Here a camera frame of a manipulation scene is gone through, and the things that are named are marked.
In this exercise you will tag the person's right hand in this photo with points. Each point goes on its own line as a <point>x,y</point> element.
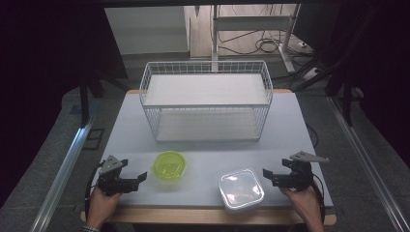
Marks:
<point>307,203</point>

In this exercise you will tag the white power strip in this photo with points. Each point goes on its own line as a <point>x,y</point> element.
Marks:
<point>312,74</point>

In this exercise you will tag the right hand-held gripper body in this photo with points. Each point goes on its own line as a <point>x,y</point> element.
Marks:
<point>298,177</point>

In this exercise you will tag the aluminium rail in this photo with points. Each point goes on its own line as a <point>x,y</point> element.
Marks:
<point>61,177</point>
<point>367,161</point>

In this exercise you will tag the square white lidded container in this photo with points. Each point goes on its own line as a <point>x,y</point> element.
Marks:
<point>241,190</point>

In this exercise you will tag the white panel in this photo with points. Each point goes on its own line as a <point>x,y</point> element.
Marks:
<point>145,29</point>

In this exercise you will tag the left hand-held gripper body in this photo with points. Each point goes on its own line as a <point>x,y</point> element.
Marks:
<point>111,183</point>

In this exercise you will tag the person's left hand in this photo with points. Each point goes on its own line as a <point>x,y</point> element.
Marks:
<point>100,208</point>

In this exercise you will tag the black floor plate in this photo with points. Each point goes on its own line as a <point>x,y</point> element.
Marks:
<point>93,139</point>

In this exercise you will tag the round green lidded container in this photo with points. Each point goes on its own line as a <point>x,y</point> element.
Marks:
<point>169,166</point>

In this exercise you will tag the black metal stand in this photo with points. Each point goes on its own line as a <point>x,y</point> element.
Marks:
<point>84,96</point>
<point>346,103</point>

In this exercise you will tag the white metal desk frame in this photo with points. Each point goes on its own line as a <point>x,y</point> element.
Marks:
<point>251,22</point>

